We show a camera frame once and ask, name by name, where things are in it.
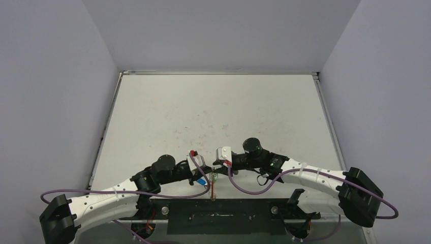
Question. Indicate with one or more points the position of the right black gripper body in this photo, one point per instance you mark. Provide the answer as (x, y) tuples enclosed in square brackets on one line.
[(224, 163)]

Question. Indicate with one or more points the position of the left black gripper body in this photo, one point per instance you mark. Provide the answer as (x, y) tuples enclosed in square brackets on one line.
[(180, 174)]

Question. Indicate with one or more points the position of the large keyring with red sleeve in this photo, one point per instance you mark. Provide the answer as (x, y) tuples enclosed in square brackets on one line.
[(212, 185)]

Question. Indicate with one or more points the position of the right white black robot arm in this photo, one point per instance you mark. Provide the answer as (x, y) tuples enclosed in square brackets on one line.
[(348, 193)]

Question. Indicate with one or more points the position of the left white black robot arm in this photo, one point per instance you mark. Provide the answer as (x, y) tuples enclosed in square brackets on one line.
[(65, 217)]

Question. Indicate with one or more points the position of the blue key tag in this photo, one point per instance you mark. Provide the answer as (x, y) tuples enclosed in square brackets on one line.
[(201, 182)]

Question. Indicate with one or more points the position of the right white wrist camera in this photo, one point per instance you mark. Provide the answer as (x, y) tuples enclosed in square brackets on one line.
[(223, 155)]

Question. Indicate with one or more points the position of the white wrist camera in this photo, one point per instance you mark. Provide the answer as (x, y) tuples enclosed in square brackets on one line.
[(223, 155), (196, 163)]

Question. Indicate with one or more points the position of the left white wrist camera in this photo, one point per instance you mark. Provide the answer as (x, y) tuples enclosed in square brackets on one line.
[(196, 163)]

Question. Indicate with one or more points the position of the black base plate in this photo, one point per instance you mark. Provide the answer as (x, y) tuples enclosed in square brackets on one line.
[(223, 216)]

